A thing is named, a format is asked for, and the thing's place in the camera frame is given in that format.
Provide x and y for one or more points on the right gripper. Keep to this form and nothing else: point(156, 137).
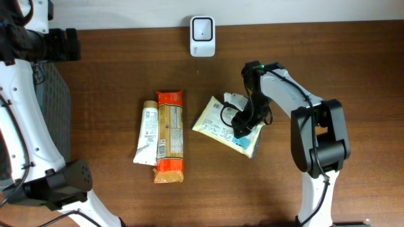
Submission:
point(249, 123)

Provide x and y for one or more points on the cream snack bag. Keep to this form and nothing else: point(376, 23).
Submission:
point(210, 124)

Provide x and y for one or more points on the orange cracker package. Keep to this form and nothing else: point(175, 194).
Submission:
point(170, 151)

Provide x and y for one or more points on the white tube brown cap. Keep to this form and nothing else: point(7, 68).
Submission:
point(146, 152)

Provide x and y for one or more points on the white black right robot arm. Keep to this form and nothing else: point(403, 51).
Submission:
point(319, 140)

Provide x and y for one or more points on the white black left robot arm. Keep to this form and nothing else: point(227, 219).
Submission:
point(36, 168)

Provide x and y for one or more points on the white barcode scanner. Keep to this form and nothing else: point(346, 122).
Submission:
point(202, 36)

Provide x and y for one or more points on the grey plastic mesh basket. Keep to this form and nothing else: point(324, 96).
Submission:
point(53, 96)

